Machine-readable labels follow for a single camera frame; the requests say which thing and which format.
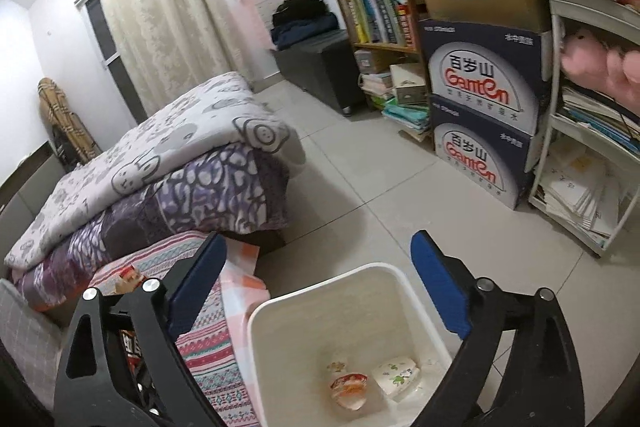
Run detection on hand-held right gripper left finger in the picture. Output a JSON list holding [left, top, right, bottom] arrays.
[[52, 231, 229, 427]]

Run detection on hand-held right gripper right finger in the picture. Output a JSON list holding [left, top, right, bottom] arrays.
[[410, 230, 586, 427]]

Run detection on white plastic trash bin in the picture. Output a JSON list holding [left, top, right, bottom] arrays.
[[247, 263, 456, 427]]

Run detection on orange checked cloth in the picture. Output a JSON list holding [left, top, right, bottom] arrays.
[[220, 241, 271, 323]]

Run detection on red snack packet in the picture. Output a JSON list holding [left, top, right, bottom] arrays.
[[115, 266, 146, 295]]

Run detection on striped patterned tablecloth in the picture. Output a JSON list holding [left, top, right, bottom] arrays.
[[87, 231, 271, 427]]

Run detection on dark snack packet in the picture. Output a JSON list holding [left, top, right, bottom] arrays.
[[120, 329, 151, 370]]

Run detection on purple patterned blanket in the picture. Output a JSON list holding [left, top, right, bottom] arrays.
[[12, 144, 297, 313]]

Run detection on white printed paper cup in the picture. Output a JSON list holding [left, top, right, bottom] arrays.
[[371, 355, 420, 403]]

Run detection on red label noodle cup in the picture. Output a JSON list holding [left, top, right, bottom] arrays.
[[327, 357, 372, 410]]

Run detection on blue printed carton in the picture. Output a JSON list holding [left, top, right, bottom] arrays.
[[419, 19, 553, 138], [432, 94, 543, 210]]

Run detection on white cartoon print quilt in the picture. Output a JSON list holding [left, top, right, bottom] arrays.
[[4, 72, 307, 269]]

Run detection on orange bed sheet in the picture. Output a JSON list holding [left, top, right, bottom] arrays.
[[27, 297, 63, 314]]

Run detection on pile of white papers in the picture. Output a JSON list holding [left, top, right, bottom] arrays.
[[542, 142, 626, 248]]

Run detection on grey checked cushion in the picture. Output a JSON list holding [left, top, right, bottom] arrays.
[[0, 279, 71, 408]]

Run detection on stack of teal books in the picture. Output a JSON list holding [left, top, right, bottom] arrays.
[[382, 103, 432, 131]]

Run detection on black hanging handbag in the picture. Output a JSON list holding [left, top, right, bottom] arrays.
[[50, 127, 76, 168]]

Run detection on small beige box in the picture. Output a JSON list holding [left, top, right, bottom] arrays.
[[390, 64, 428, 105]]

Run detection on brown plaid cloth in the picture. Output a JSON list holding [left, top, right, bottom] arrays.
[[37, 78, 103, 168]]

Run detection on stack of thin books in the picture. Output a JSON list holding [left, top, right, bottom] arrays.
[[557, 84, 640, 142]]

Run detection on wooden bookshelf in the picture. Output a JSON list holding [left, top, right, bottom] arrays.
[[300, 0, 436, 142]]

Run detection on dark storage bench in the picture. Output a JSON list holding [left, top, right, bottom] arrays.
[[274, 29, 366, 115]]

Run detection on pink checked hanging cloth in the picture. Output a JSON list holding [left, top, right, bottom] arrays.
[[240, 0, 271, 82]]

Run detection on dark window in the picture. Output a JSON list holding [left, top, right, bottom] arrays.
[[75, 0, 151, 118]]

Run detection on cream lace curtain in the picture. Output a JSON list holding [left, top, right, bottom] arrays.
[[98, 0, 257, 118]]

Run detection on pink plush toy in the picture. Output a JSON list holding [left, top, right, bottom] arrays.
[[560, 32, 640, 108]]

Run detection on dark blue folded clothes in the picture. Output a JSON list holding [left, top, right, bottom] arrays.
[[272, 14, 341, 50]]

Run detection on row of colourful books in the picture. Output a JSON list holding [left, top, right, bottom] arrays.
[[340, 0, 416, 48]]

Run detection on black bag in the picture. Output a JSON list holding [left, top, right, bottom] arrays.
[[271, 0, 331, 30]]

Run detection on white shelf unit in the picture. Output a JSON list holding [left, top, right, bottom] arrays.
[[520, 0, 640, 258]]

